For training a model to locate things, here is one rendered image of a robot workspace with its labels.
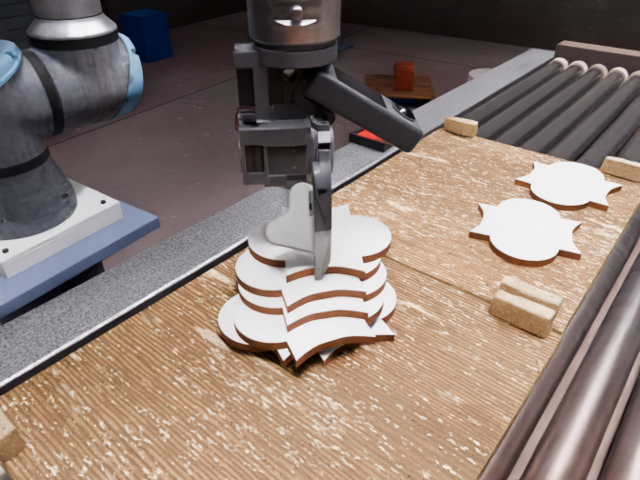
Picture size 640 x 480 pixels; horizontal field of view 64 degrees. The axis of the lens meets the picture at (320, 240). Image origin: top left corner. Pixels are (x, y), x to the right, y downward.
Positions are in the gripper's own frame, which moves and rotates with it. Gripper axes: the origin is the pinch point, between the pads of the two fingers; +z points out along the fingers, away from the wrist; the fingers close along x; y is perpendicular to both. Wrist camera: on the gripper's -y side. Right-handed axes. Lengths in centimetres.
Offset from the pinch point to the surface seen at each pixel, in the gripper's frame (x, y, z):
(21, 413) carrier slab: 15.2, 26.2, 5.7
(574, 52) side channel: -94, -78, 6
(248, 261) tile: 2.5, 7.5, 0.5
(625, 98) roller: -62, -74, 8
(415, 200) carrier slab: -17.2, -15.0, 5.6
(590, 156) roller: -32, -49, 7
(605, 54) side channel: -88, -83, 5
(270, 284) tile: 6.4, 5.3, 0.5
